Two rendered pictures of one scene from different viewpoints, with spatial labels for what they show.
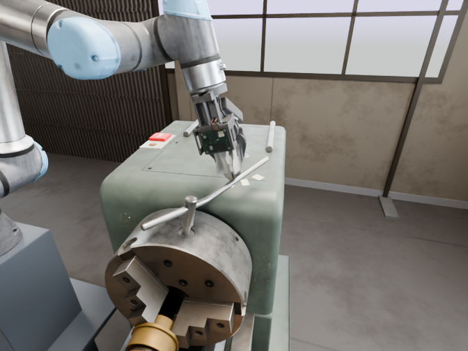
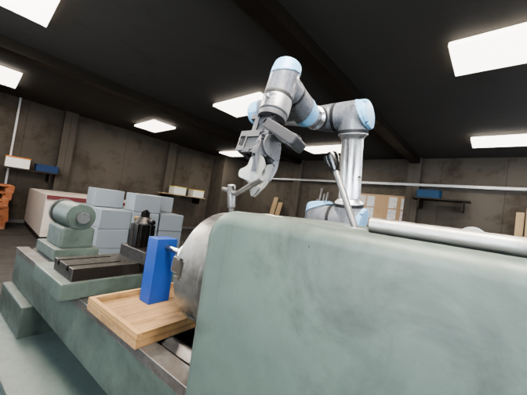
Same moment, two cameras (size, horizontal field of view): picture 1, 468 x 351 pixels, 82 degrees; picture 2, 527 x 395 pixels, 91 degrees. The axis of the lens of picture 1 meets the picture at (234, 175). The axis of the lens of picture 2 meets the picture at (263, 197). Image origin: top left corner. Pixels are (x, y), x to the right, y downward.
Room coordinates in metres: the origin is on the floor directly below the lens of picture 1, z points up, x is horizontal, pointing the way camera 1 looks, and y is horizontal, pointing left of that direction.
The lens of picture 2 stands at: (0.81, -0.52, 1.27)
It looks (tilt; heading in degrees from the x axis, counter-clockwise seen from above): 2 degrees up; 116
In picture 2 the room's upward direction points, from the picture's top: 8 degrees clockwise
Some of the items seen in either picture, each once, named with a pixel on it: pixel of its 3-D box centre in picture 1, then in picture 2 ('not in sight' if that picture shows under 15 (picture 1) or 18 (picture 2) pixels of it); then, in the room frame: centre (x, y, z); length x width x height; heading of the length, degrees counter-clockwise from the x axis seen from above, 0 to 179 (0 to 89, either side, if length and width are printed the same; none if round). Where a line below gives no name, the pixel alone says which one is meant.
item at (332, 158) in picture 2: not in sight; (332, 162); (0.70, 0.02, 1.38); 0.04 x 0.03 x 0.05; 170
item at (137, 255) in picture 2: not in sight; (143, 252); (-0.13, 0.31, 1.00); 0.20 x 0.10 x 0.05; 170
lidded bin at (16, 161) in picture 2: not in sight; (17, 162); (-7.30, 2.53, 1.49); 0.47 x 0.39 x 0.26; 74
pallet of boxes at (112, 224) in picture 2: not in sight; (133, 230); (-2.79, 2.39, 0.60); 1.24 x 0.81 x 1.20; 72
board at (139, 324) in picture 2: not in sight; (164, 306); (0.16, 0.17, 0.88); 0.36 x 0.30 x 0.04; 80
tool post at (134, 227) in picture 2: not in sight; (141, 234); (-0.16, 0.31, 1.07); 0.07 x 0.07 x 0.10; 80
